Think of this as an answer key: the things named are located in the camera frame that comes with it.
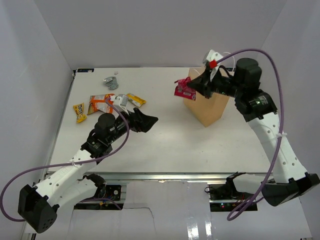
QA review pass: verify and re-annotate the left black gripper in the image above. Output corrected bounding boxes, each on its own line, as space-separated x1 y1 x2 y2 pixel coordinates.
107 106 158 144

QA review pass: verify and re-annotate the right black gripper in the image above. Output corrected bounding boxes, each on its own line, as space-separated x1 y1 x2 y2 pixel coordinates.
187 68 244 99

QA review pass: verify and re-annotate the small red triangular packet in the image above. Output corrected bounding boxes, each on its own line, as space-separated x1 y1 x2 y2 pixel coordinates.
174 76 196 101

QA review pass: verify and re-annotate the yellow snack bar wrapper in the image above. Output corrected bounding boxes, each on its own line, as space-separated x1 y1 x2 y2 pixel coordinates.
126 93 147 108

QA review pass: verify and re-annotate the orange white snack bag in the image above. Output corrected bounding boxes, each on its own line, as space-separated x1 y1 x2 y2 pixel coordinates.
87 93 115 115

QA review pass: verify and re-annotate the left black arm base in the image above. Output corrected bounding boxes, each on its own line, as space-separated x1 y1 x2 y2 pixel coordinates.
99 184 122 201

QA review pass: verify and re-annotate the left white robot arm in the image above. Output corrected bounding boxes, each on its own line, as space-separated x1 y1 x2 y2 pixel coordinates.
17 107 159 234

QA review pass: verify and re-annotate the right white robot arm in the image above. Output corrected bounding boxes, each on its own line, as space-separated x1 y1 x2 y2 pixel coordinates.
187 58 320 207

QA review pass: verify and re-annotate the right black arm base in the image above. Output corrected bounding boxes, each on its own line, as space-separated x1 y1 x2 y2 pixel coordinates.
204 183 244 200

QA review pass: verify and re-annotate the brown paper bag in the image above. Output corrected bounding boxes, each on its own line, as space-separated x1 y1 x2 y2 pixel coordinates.
182 51 237 128

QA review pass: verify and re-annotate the silver grey foil packet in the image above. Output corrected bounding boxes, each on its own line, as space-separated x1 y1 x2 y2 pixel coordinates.
103 76 119 90

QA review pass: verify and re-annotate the yellow M&M's packet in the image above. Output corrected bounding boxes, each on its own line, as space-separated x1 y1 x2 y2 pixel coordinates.
73 103 87 124

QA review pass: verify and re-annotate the left table logo sticker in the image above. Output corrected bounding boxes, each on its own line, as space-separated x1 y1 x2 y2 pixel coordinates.
76 68 95 73

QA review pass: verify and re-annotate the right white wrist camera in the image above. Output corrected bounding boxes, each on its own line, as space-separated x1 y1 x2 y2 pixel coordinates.
202 49 223 81

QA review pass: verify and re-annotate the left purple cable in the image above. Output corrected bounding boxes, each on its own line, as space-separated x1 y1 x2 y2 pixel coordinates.
0 97 131 223

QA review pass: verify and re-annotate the purple cable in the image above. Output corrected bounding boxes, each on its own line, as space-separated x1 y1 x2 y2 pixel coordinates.
0 97 131 223
226 48 285 222

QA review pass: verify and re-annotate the aluminium table frame rail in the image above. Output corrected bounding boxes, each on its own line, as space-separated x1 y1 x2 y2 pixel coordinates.
49 67 269 180

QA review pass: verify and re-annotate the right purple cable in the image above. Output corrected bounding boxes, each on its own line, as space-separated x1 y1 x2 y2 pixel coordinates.
226 48 285 222

